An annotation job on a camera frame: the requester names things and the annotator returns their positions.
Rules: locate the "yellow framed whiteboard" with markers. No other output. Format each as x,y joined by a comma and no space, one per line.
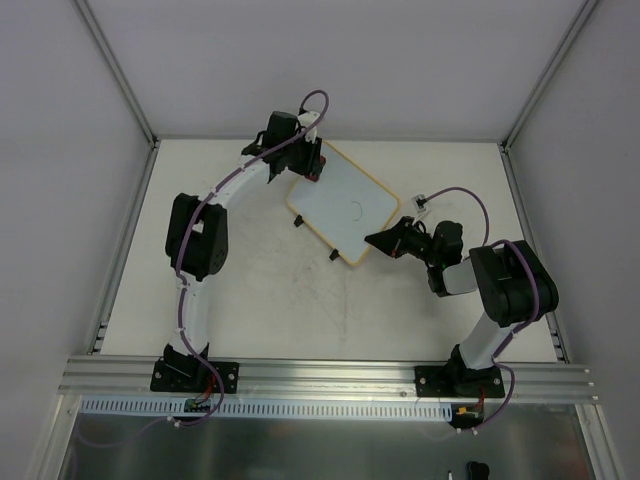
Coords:
344,205

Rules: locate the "right aluminium frame post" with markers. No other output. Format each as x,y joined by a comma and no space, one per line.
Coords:
570,36

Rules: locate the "slotted white cable duct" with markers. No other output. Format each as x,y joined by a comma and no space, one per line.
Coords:
236,407

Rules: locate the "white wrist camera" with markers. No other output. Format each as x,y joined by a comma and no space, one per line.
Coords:
308,121
420,204

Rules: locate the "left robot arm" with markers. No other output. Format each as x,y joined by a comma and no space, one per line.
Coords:
197,242

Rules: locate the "left aluminium frame post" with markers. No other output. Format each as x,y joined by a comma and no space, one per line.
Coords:
100,39

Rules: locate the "aluminium mounting rail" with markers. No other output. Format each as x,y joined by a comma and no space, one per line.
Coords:
535,383

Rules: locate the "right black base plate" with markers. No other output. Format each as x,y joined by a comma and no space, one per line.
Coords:
438,381

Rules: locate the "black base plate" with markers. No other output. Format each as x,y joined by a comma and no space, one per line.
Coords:
167,379
438,381

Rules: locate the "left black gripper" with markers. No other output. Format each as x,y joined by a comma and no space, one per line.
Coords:
310,157

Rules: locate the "aluminium frame post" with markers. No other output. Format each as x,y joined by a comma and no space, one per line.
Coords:
570,36
100,39

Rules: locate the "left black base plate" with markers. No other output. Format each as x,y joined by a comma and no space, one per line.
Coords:
167,379

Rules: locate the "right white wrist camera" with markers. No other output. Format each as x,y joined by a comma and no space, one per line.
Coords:
420,204

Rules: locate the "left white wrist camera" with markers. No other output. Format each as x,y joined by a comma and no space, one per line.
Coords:
308,121

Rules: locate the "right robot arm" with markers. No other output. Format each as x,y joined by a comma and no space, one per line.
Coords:
515,291

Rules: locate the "red black whiteboard eraser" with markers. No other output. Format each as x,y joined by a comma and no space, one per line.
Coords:
316,169

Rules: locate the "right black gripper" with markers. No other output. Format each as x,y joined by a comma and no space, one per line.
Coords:
404,236

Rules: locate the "black object at bottom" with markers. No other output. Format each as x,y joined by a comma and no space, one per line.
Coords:
478,471

